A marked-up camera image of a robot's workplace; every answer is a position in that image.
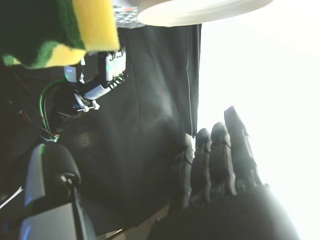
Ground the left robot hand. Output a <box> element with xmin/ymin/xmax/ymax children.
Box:
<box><xmin>19</xmin><ymin>105</ymin><xmax>301</xmax><ymax>240</ymax></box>

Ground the green and yellow wavy sponge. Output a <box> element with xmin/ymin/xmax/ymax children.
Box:
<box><xmin>0</xmin><ymin>0</ymin><xmax>121</xmax><ymax>70</ymax></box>

